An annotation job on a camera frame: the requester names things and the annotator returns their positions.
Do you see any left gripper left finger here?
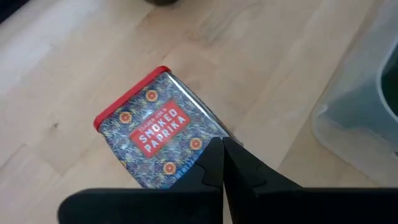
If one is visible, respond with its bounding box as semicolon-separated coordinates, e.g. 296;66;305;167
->
57;136;224;224

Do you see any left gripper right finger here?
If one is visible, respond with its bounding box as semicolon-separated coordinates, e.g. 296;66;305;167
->
222;136;398;224

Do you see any paprika tin red lid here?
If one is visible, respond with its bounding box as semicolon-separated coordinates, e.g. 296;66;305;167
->
93;65;244;190

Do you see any clear plastic bin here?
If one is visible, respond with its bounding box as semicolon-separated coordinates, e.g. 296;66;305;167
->
310;0;398;187

